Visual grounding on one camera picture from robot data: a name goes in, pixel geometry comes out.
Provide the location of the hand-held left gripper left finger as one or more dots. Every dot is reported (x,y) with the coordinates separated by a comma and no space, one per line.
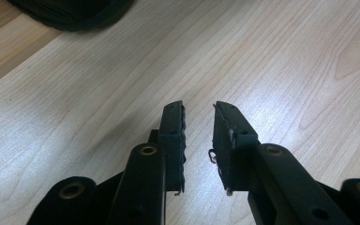
(172,150)

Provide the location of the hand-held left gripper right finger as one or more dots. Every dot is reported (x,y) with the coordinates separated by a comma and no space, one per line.
(231,156)

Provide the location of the black shoe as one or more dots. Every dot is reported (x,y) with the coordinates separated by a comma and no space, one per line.
(72,14)

